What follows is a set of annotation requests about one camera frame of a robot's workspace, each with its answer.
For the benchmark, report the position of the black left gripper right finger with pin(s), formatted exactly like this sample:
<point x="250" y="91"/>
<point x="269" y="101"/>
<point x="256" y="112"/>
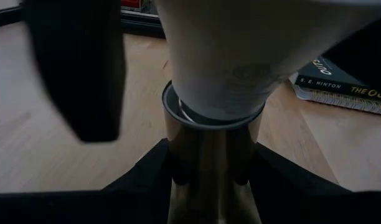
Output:
<point x="318" y="205"/>

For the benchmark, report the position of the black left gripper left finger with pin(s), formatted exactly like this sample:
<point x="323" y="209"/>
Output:
<point x="100" y="208"/>

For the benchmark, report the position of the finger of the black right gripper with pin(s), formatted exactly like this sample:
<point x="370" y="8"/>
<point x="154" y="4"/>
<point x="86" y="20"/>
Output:
<point x="371" y="59"/>
<point x="84" y="62"/>

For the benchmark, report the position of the metal lamp base with socket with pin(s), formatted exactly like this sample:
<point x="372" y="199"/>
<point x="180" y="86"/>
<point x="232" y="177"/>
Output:
<point x="209" y="155"/>

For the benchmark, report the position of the white frosted lightbulb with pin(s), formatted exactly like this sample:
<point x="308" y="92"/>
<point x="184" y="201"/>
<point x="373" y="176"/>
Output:
<point x="240" y="46"/>

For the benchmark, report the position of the black paperback book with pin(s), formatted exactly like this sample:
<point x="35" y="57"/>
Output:
<point x="330" y="81"/>

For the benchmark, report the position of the spiral-bound notebook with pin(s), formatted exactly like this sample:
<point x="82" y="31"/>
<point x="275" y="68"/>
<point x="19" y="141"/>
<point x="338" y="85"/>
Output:
<point x="333" y="100"/>

